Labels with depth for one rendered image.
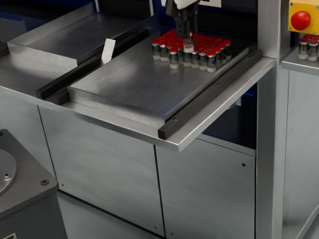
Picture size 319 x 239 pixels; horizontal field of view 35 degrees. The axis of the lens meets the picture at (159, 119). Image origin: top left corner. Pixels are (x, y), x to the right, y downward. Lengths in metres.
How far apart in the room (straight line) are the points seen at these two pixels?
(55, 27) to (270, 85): 0.65
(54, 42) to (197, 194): 0.64
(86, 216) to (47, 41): 0.92
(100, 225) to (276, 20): 1.22
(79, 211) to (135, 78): 1.11
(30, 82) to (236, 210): 0.73
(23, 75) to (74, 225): 0.97
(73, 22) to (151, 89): 0.52
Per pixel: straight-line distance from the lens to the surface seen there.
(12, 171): 0.97
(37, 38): 1.50
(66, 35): 1.49
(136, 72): 1.21
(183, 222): 1.75
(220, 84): 1.09
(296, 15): 1.13
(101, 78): 1.19
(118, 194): 1.90
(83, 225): 2.12
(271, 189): 1.45
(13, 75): 1.32
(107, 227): 2.09
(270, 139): 1.35
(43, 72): 1.29
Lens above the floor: 1.41
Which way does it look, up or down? 32 degrees down
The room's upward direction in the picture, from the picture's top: 6 degrees counter-clockwise
